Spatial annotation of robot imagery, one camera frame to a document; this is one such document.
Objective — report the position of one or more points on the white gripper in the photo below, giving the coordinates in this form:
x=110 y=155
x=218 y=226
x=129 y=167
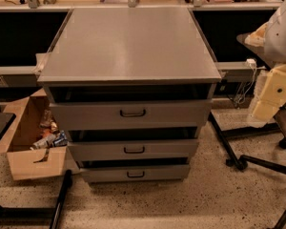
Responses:
x=282 y=38

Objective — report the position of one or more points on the grey drawer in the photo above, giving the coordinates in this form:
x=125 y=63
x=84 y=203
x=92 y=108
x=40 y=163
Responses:
x=125 y=150
x=131 y=115
x=135 y=173

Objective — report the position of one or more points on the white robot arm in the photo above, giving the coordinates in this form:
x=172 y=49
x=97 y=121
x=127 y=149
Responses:
x=271 y=37

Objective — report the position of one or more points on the grey top drawer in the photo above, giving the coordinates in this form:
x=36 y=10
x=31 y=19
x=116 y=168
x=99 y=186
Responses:
x=131 y=115

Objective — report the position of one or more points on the grey bottom drawer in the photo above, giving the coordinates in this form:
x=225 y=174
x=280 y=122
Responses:
x=135 y=173

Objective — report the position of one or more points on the grey drawer cabinet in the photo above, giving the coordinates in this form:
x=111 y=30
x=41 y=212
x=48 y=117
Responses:
x=126 y=55

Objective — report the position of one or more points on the black round side table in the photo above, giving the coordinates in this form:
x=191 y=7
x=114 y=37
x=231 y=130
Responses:
x=277 y=123

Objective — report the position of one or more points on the crumpled packaging in box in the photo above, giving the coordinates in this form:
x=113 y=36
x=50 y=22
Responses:
x=51 y=135

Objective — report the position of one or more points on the brown cardboard box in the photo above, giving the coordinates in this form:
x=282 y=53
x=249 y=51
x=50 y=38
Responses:
x=22 y=133

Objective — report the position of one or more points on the white power adapter with cable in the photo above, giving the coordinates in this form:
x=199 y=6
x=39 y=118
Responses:
x=247 y=84

